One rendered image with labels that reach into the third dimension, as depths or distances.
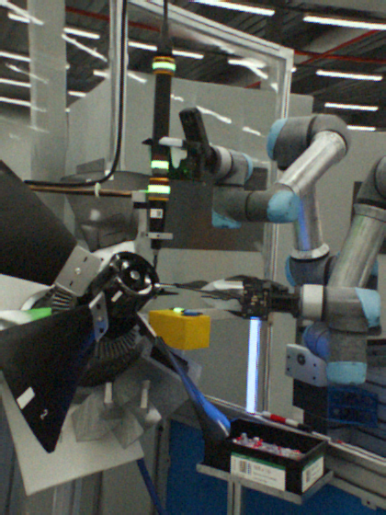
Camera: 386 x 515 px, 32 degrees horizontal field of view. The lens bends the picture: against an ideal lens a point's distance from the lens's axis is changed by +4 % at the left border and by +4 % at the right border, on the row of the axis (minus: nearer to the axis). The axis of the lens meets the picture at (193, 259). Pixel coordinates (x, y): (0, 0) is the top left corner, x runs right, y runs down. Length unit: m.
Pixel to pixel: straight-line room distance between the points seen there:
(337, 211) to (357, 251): 3.75
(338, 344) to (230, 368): 1.36
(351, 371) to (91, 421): 0.52
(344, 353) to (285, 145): 0.72
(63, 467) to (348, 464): 0.60
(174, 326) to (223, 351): 0.85
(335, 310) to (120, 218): 0.50
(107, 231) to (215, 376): 1.32
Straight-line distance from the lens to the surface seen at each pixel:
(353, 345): 1.40
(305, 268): 2.04
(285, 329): 4.53
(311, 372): 1.92
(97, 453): 1.44
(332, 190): 5.24
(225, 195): 1.62
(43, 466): 1.38
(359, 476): 1.58
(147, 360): 1.44
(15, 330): 1.12
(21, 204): 1.33
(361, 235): 1.52
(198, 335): 1.85
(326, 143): 1.79
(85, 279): 1.35
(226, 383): 2.72
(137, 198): 1.42
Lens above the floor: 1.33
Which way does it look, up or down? 3 degrees down
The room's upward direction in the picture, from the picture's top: 3 degrees clockwise
